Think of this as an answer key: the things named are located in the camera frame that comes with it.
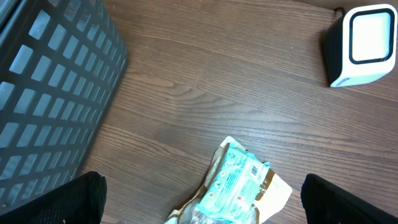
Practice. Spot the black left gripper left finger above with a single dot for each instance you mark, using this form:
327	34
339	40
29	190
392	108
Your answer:
81	200

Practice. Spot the teal snack packet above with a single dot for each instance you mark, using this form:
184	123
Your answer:
232	192

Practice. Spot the white barcode scanner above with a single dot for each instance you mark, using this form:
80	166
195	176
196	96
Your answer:
360	46

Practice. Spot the grey plastic shopping basket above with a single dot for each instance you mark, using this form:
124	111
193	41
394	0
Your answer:
61	63

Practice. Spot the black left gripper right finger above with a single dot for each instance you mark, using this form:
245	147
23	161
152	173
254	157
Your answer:
327	203

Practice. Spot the brown cookie bag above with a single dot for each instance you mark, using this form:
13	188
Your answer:
274	193

